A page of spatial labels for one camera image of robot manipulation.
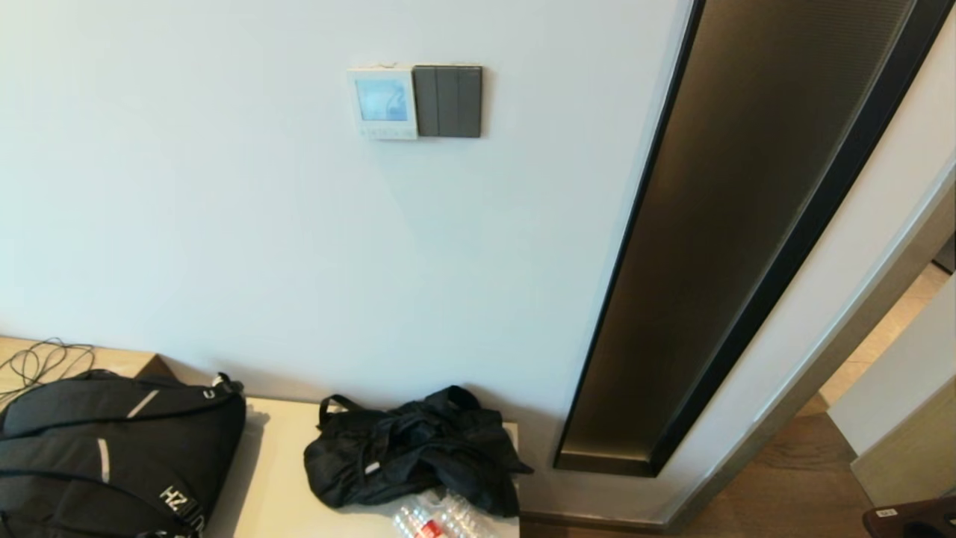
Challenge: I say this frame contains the white wall thermostat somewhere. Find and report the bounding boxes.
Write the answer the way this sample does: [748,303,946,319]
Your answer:
[347,67,419,141]

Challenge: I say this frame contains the crumpled black fabric bag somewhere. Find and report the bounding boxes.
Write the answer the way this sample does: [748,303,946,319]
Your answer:
[303,386,534,518]

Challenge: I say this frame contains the clear plastic water bottles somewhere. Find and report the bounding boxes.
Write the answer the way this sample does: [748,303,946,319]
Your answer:
[392,489,500,538]

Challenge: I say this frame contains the large black backpack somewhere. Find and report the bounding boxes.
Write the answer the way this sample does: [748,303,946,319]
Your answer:
[0,370,247,538]

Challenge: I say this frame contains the white and beige door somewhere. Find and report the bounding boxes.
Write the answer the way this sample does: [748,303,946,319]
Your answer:
[828,275,956,507]

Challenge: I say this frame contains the dark brown labelled object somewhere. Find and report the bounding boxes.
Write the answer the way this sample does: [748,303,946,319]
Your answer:
[862,496,956,538]

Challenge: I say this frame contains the dark grey wall switch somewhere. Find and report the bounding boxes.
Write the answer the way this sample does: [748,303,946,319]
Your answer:
[412,65,484,139]

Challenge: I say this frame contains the dark bronze wall niche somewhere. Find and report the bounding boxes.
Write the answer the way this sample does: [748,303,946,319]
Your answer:
[554,0,956,477]

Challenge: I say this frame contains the grey door frame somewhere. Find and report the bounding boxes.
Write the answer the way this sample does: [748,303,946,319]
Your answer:
[661,161,956,528]

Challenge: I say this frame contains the thin black tangled cable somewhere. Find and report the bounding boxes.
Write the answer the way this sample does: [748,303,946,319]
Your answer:
[0,338,96,408]

